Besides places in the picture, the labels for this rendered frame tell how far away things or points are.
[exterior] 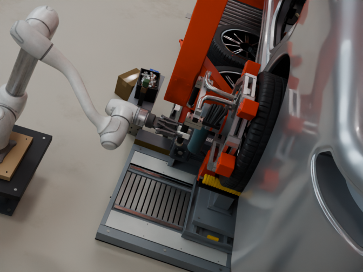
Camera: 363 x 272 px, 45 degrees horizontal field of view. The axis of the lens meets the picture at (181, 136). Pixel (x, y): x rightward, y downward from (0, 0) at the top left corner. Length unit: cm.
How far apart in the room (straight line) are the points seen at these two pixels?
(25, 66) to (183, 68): 94
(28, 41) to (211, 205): 146
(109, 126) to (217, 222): 101
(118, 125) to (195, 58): 79
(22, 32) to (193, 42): 101
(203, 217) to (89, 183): 80
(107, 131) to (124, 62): 201
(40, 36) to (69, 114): 135
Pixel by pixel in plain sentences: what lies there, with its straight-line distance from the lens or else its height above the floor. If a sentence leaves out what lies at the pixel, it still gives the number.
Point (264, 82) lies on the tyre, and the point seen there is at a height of 117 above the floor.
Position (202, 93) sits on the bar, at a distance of 228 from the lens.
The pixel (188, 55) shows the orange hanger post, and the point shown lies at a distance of 268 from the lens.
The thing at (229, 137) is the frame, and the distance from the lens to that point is 210.
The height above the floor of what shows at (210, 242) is 14.
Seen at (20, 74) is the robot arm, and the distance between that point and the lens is 245.
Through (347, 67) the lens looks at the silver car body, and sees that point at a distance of 154.
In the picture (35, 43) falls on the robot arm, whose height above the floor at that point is 110.
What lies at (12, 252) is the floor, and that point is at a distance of 265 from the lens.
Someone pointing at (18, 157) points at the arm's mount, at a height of 33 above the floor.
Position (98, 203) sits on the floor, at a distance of 287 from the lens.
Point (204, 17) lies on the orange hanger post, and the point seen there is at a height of 117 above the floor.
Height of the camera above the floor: 229
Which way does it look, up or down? 41 degrees down
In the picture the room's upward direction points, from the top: 22 degrees clockwise
